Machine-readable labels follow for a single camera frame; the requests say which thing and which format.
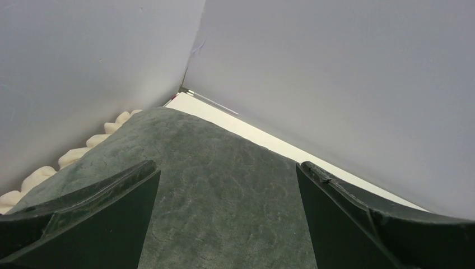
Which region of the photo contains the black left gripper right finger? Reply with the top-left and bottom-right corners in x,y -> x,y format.
296,161 -> 474,268

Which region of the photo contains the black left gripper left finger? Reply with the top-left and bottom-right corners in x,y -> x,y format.
1,160 -> 161,268

